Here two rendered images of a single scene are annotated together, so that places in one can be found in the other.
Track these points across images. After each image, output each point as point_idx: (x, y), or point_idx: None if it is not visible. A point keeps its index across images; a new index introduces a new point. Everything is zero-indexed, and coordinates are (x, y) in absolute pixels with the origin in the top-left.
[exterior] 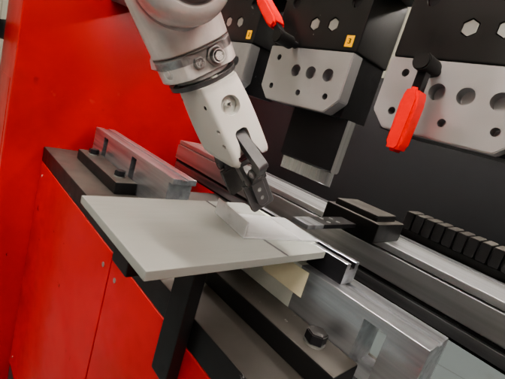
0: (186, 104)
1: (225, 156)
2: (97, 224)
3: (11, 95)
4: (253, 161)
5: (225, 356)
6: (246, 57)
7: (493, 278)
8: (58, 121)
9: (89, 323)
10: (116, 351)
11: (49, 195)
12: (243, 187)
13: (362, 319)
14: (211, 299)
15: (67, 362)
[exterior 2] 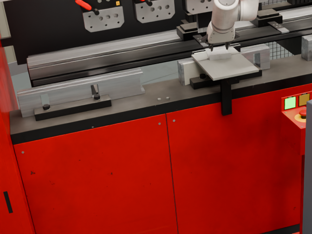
0: (218, 34)
1: (230, 39)
2: (141, 114)
3: (1, 114)
4: (238, 35)
5: (245, 87)
6: (173, 3)
7: None
8: (4, 111)
9: (161, 153)
10: (191, 139)
11: (52, 151)
12: (228, 44)
13: (253, 54)
14: (217, 86)
15: (148, 187)
